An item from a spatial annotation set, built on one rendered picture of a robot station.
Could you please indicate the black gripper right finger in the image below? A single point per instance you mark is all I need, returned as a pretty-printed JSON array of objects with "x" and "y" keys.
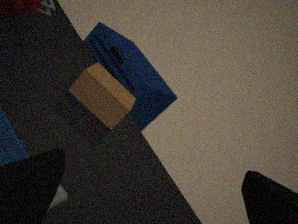
[{"x": 268, "y": 202}]

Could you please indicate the tan rectangular block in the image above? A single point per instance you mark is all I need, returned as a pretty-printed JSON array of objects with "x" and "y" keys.
[{"x": 102, "y": 94}]

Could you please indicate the blue plastic tray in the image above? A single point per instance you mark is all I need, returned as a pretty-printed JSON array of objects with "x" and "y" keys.
[{"x": 11, "y": 148}]

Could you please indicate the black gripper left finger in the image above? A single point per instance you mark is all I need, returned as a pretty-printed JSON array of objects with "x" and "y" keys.
[{"x": 27, "y": 187}]

